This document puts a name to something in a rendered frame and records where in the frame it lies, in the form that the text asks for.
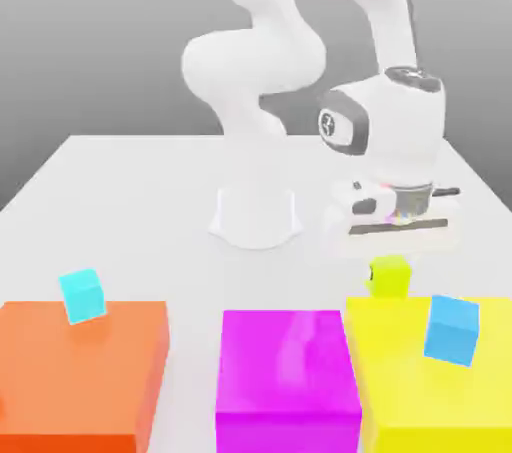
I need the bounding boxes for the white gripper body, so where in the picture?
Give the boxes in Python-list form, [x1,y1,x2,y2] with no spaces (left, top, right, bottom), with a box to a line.
[324,203,462,258]

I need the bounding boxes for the small lime green cube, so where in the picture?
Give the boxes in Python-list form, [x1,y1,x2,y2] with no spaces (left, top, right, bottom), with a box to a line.
[364,255,413,300]

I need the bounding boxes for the small blue cube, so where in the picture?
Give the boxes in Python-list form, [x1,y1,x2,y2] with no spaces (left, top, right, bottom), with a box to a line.
[423,294,480,369]

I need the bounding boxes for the small cyan cube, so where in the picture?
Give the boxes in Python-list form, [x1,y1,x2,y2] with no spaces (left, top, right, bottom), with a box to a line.
[58,267,108,326]

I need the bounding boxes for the large yellow box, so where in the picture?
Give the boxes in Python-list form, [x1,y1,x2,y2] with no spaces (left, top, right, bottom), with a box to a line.
[344,295,512,453]

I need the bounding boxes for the large magenta box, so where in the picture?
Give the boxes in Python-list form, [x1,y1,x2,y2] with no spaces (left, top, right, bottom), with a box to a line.
[214,309,364,453]

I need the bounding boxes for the large orange box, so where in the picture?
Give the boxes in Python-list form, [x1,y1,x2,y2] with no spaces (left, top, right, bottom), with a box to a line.
[0,300,171,453]

